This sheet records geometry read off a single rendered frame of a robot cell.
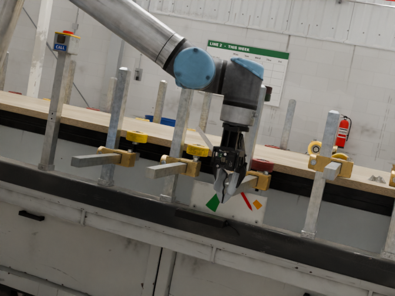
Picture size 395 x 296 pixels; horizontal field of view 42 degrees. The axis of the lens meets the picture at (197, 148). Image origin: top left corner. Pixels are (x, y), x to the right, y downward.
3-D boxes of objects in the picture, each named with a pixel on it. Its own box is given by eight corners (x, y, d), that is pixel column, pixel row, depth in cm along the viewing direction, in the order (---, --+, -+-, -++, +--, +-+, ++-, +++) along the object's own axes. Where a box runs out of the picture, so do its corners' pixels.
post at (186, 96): (167, 214, 182) (193, 78, 178) (158, 211, 183) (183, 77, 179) (171, 212, 186) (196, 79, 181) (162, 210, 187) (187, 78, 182)
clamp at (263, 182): (265, 191, 170) (268, 176, 170) (226, 181, 174) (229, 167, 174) (268, 189, 176) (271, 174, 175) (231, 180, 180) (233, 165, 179)
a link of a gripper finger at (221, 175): (206, 202, 135) (212, 168, 134) (212, 199, 141) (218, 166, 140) (217, 205, 134) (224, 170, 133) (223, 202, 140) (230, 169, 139)
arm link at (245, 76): (228, 57, 139) (265, 64, 138) (219, 103, 140) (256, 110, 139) (228, 53, 129) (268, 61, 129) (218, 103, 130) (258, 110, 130)
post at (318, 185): (308, 258, 167) (340, 111, 163) (297, 255, 168) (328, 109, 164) (310, 255, 171) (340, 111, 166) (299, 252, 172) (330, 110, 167)
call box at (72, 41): (67, 54, 191) (70, 33, 190) (51, 51, 193) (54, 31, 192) (77, 57, 198) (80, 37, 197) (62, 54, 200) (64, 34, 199)
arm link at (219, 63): (177, 47, 128) (227, 57, 127) (182, 52, 139) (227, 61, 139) (171, 86, 129) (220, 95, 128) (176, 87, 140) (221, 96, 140)
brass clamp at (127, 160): (127, 167, 185) (130, 154, 185) (94, 159, 189) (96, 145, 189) (134, 166, 191) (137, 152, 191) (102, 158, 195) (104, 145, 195)
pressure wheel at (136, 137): (146, 163, 199) (151, 134, 198) (126, 161, 195) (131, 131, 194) (138, 159, 206) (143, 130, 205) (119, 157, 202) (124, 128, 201)
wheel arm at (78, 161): (79, 170, 160) (80, 157, 160) (69, 168, 161) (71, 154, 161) (138, 162, 202) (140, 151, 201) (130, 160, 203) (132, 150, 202)
